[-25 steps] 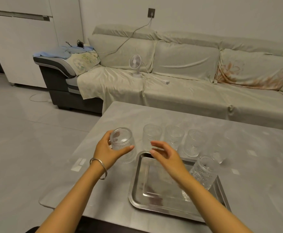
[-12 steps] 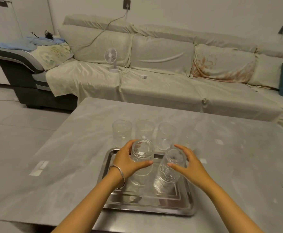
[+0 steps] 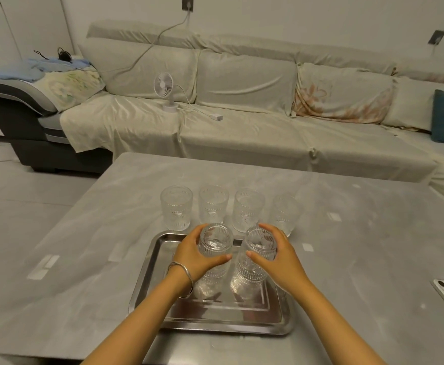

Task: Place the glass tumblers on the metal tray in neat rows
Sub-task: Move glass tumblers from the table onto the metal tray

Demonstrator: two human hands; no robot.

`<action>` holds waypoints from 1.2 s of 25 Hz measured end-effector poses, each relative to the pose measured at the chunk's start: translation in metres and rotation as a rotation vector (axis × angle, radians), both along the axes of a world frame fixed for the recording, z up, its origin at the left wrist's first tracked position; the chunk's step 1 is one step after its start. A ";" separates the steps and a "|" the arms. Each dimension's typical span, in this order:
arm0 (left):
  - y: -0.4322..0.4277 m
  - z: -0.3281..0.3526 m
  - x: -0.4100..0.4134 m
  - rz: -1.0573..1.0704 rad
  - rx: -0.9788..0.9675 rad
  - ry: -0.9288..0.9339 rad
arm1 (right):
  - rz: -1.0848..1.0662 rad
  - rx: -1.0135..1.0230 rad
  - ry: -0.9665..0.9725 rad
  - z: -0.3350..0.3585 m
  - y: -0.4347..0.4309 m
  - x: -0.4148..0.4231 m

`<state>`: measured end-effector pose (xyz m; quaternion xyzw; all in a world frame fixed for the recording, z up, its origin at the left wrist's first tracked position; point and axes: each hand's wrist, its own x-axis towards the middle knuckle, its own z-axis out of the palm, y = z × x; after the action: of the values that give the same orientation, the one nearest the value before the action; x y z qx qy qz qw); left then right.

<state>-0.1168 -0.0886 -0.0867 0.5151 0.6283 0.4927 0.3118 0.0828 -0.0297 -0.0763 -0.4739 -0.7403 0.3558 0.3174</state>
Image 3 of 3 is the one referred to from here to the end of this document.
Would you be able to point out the person's right hand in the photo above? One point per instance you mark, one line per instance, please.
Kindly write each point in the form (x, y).
(284, 266)

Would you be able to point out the person's left hand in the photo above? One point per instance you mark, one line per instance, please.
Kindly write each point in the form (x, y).
(185, 258)

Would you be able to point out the person's right thumb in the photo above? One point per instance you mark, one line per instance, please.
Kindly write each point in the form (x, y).
(258, 257)

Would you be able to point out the person's left thumb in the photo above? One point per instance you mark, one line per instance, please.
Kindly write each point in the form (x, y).
(219, 259)

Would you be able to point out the clear embossed drinking glass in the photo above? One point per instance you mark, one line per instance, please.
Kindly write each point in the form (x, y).
(216, 241)
(258, 243)
(213, 204)
(247, 209)
(176, 209)
(285, 214)

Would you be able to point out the person's right forearm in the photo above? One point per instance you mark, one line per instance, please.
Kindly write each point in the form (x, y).
(332, 326)

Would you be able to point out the person's left forearm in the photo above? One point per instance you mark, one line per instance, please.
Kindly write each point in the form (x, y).
(138, 323)

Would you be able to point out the white tape piece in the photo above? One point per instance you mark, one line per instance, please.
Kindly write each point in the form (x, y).
(334, 216)
(308, 247)
(43, 266)

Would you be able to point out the stainless steel tray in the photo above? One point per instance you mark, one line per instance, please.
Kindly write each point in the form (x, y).
(214, 317)

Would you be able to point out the beige sofa cover sheet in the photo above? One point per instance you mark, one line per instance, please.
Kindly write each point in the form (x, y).
(252, 140)

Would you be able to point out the white power adapter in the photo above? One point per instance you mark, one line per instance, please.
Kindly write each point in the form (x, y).
(217, 117)

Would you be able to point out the beige back cushion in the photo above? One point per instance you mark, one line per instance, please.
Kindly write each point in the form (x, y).
(244, 81)
(416, 104)
(138, 72)

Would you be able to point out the small white desk fan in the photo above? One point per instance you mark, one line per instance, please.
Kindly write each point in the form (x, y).
(164, 85)

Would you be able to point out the floral back cushion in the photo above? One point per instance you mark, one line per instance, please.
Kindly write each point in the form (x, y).
(343, 94)

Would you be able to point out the floral patterned cloth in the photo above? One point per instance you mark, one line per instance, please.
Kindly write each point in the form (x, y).
(71, 87)

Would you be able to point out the grey sectional sofa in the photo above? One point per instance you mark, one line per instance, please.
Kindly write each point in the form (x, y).
(24, 110)

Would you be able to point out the light blue cloth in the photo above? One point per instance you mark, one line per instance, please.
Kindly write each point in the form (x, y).
(20, 69)

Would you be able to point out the dark wall socket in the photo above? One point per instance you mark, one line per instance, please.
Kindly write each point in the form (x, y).
(436, 37)
(187, 2)

